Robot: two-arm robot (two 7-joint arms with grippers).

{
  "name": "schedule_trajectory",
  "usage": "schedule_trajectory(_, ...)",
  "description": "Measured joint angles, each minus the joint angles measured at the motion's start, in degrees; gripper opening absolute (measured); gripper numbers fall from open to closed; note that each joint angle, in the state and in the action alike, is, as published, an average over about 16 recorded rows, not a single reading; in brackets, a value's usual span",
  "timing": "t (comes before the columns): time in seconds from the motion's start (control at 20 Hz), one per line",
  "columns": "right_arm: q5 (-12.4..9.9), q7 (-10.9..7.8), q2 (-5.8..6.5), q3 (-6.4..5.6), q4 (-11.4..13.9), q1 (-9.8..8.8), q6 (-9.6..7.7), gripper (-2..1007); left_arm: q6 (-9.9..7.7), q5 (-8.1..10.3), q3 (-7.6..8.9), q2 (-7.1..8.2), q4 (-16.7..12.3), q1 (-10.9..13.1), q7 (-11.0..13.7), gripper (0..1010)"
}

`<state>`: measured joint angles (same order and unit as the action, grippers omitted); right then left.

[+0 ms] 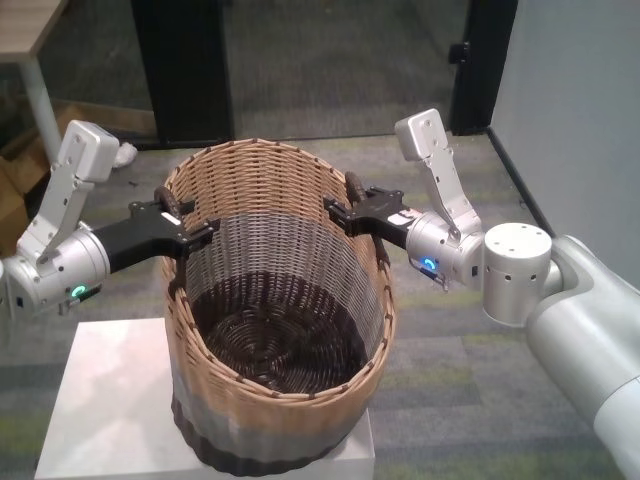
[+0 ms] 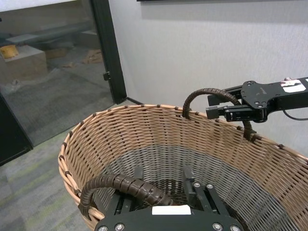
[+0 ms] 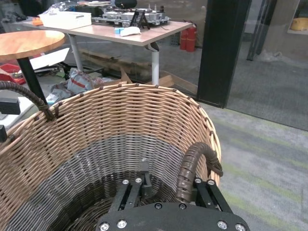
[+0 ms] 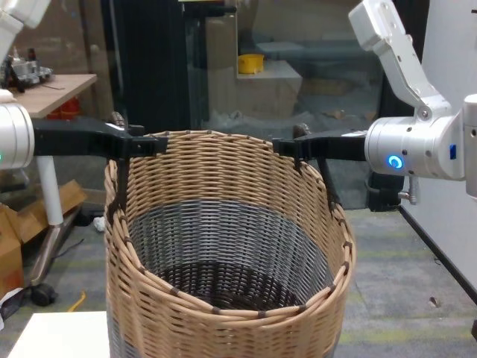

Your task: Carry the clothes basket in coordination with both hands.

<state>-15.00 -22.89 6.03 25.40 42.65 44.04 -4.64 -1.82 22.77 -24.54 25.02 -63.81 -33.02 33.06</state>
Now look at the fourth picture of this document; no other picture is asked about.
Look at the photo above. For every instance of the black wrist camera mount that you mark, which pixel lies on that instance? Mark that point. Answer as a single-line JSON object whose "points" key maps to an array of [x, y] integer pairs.
{"points": [[384, 197]]}

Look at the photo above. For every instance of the yellow bucket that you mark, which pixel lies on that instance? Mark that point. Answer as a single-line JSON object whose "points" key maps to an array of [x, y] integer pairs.
{"points": [[250, 64]]}

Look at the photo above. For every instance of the small brown floor debris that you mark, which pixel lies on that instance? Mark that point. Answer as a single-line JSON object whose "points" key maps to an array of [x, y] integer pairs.
{"points": [[434, 302]]}

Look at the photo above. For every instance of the wooden desk top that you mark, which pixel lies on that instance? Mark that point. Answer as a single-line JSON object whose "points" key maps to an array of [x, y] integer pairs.
{"points": [[56, 93]]}

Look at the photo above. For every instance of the silver desk foot with caster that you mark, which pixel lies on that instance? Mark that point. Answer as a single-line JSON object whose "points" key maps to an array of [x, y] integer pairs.
{"points": [[48, 257]]}

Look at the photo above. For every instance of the grey metal device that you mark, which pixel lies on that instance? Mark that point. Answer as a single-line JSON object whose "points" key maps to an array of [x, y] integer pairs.
{"points": [[31, 71]]}

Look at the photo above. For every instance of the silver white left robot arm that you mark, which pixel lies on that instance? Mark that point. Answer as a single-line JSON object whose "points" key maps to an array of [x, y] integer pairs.
{"points": [[15, 138]]}

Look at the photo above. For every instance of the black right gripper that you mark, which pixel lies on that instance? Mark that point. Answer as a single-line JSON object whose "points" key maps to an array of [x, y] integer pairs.
{"points": [[341, 146]]}

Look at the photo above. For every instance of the grey stone block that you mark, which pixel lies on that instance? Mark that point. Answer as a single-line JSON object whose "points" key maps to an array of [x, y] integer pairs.
{"points": [[268, 93]]}

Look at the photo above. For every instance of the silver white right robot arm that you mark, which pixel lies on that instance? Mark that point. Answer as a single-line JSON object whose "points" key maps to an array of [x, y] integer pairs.
{"points": [[410, 149]]}

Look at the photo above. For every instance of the tall beige box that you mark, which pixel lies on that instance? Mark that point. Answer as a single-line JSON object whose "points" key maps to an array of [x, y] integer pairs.
{"points": [[221, 67]]}

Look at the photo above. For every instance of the crumpled white paper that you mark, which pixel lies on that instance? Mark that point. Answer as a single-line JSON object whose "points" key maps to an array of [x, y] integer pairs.
{"points": [[99, 223]]}

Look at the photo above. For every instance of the tan grey woven laundry basket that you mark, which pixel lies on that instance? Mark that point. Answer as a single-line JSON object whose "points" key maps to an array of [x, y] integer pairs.
{"points": [[223, 328]]}

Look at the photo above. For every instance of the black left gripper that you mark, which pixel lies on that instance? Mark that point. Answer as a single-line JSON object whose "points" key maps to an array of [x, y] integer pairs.
{"points": [[74, 138]]}

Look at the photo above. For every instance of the brown cardboard box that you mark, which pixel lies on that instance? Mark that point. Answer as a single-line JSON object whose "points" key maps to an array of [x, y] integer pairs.
{"points": [[10, 253]]}

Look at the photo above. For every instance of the black partition base bar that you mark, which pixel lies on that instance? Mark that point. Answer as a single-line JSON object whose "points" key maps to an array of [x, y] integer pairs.
{"points": [[443, 253]]}

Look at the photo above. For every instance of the white desk leg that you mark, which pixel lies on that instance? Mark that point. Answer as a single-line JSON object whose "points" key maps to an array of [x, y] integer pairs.
{"points": [[51, 194]]}

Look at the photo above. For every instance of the black stand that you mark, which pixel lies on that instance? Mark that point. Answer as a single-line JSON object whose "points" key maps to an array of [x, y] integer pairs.
{"points": [[16, 80]]}

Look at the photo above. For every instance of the black door frame pillar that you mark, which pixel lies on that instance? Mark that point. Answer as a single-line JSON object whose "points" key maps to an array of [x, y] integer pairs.
{"points": [[149, 67]]}

